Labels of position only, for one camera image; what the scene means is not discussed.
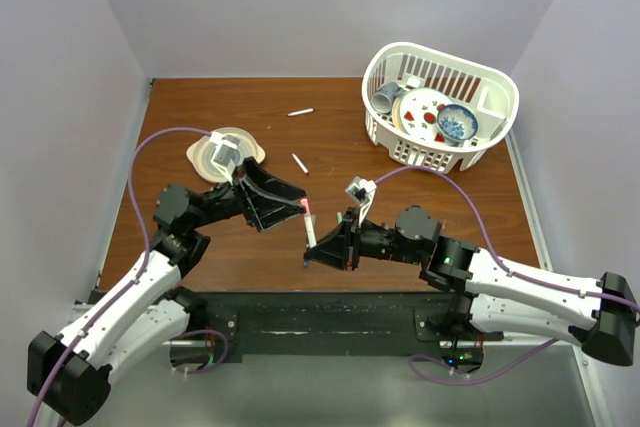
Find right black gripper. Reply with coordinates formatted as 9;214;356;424
304;207;423;272

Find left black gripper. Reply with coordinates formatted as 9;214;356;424
189;157;305;231

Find white pen pink end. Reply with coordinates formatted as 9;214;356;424
304;214;317;248

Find white pen red tip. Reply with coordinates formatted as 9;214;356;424
291;153;310;176

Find pink pen cap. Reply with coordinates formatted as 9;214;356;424
300;198;311;216

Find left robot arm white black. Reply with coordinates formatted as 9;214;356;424
27;157;307;426

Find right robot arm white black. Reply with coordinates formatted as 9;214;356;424
304;206;637;366

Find beige plate blue rings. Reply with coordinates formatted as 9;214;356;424
186;126;267;185

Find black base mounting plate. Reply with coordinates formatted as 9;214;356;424
163;287;503;363

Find grey ceramic mug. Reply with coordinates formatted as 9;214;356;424
370;82;406;115

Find white plate red fruit pattern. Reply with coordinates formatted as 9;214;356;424
392;88;454;142

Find blue white patterned bowl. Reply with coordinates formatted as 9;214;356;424
436;104;479;142

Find white plastic dish basket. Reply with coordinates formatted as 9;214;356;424
361;42;519;173

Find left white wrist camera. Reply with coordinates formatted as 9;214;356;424
208;131;240;182

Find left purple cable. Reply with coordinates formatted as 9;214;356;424
24;127;216;427

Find purple cable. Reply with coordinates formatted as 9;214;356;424
371;164;640;313
24;127;216;427

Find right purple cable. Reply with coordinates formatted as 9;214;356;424
371;164;640;313

